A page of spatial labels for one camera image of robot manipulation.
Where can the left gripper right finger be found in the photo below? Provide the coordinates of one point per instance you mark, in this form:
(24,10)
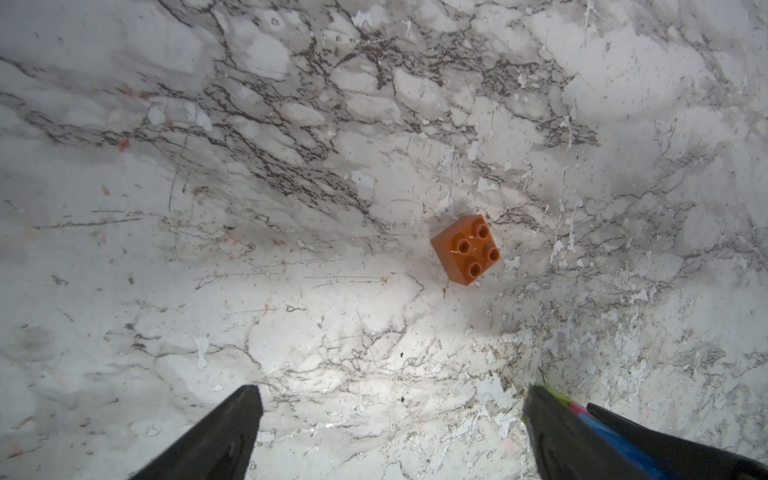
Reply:
(565,447)

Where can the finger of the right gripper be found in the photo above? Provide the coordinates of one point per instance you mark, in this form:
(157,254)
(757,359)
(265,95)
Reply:
(686,459)

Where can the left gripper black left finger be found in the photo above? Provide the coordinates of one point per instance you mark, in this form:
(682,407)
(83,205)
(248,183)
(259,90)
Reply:
(218,447)

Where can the pink lego brick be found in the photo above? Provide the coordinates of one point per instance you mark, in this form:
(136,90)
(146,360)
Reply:
(579,410)

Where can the green lego brick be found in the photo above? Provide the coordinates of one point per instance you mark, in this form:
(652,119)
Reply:
(562,398)

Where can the long light blue lego brick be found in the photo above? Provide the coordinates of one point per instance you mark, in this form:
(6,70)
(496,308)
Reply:
(633,454)

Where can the orange lego brick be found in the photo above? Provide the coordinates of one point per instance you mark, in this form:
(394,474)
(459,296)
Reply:
(466,249)

